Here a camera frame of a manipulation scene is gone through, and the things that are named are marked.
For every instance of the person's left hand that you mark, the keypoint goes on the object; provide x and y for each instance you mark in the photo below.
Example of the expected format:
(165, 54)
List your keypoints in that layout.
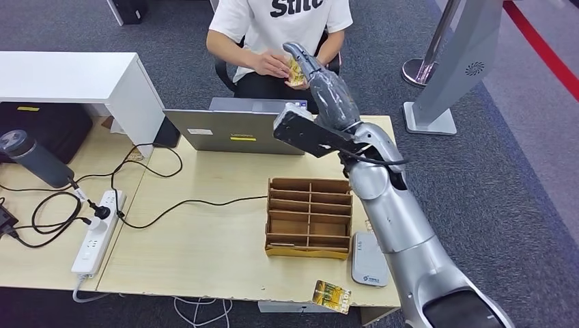
(299, 86)

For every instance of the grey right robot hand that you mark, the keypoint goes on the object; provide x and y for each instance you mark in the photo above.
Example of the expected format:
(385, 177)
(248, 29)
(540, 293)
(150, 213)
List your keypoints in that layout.
(332, 99)

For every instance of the person's right hand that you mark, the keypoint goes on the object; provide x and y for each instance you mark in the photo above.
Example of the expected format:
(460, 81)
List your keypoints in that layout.
(271, 63)

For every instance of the gold printed ID card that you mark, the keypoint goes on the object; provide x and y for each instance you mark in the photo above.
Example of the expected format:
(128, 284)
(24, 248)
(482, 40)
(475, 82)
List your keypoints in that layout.
(296, 74)

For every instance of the beige room key card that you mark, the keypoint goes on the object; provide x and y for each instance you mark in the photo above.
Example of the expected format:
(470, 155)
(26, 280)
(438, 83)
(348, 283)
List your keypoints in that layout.
(282, 245)

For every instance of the person's left forearm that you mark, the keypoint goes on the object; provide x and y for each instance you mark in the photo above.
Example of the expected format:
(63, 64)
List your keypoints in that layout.
(332, 47)

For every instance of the person's right forearm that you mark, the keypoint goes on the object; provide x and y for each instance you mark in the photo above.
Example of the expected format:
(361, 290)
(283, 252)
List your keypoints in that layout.
(228, 50)

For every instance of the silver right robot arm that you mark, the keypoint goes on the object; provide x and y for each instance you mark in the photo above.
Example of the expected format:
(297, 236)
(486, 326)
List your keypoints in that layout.
(398, 217)

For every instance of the person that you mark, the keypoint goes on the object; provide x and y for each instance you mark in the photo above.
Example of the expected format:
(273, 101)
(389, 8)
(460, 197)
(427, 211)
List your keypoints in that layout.
(262, 27)

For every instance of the brown wooden card organizer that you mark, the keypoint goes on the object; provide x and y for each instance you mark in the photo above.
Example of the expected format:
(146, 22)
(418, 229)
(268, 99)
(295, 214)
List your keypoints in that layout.
(289, 254)

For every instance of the white card reader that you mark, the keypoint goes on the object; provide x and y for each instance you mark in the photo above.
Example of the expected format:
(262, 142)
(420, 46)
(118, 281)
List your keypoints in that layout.
(368, 262)

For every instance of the black office chair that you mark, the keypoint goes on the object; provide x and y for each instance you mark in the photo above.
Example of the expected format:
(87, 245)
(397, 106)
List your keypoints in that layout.
(224, 74)

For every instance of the grey laptop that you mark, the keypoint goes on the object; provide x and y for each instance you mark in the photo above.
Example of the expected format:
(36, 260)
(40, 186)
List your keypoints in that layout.
(226, 133)

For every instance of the grey kiosk stand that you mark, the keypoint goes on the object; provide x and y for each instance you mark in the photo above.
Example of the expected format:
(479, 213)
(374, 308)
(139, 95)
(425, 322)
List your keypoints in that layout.
(461, 68)

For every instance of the black computer tower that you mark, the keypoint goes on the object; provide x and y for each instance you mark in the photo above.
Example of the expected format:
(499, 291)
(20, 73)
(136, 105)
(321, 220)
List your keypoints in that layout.
(130, 9)

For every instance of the small printed label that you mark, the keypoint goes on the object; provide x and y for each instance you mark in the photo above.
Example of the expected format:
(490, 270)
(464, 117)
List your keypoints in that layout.
(135, 156)

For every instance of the light wooden desk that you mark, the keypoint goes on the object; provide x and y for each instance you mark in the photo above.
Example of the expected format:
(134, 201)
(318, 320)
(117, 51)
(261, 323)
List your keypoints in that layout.
(217, 253)
(40, 267)

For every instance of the black power plug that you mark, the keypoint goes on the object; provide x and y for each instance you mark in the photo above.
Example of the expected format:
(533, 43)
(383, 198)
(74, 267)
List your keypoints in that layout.
(102, 212)

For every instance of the black bag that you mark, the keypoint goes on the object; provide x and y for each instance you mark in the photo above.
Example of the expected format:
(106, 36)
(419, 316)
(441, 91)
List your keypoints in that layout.
(45, 129)

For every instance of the white power plug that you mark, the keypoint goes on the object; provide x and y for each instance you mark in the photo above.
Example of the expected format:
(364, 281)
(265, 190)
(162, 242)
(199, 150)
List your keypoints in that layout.
(97, 225)

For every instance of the dark grey water bottle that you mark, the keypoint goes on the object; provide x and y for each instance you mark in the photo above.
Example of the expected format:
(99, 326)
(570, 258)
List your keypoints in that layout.
(40, 160)

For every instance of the white power strip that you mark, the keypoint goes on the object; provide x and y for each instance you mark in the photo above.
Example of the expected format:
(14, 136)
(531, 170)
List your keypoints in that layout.
(97, 249)

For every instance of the black charger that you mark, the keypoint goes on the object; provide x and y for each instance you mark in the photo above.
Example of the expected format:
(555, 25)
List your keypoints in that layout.
(7, 219)

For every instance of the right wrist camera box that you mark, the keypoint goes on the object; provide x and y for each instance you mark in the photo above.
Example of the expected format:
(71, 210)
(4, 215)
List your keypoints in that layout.
(307, 133)

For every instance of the chrome stanchion post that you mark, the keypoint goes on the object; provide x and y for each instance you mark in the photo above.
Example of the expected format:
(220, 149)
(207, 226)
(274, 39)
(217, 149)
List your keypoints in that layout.
(420, 70)

